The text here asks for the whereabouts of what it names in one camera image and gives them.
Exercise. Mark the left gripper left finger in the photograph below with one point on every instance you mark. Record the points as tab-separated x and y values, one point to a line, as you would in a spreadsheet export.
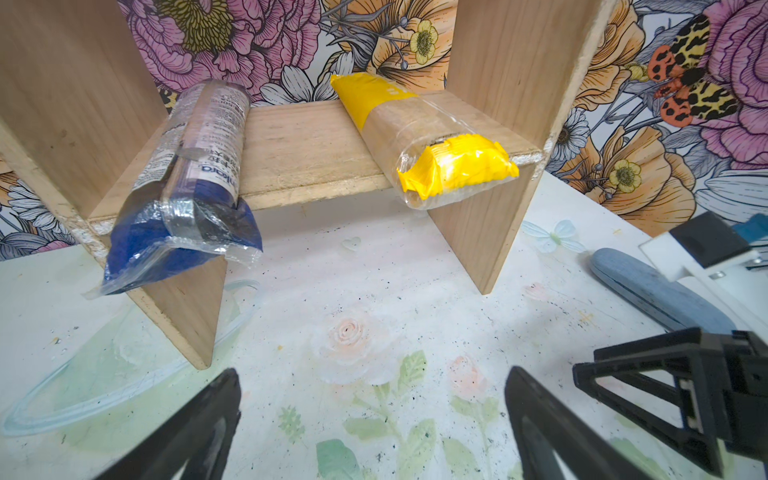
194	443

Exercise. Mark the wooden two-tier shelf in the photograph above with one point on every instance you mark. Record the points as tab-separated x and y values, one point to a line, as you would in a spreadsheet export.
80	116

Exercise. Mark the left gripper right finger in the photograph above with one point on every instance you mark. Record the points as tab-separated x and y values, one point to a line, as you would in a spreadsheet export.
547	433

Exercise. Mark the clear plastic bowl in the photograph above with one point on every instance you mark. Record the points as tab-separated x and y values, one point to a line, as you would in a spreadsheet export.
128	377

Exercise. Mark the yellow spaghetti bag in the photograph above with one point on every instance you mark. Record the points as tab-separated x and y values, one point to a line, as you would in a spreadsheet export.
431	158

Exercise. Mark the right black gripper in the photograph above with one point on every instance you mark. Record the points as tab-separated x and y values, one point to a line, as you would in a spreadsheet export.
722	398

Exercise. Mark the blue grey glasses case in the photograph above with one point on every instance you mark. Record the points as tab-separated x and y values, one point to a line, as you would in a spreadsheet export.
670	304

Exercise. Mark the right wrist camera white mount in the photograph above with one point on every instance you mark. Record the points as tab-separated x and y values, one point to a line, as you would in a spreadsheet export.
723	259

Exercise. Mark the brown striped spaghetti bag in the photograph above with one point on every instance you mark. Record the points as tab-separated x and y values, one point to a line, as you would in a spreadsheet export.
185	209

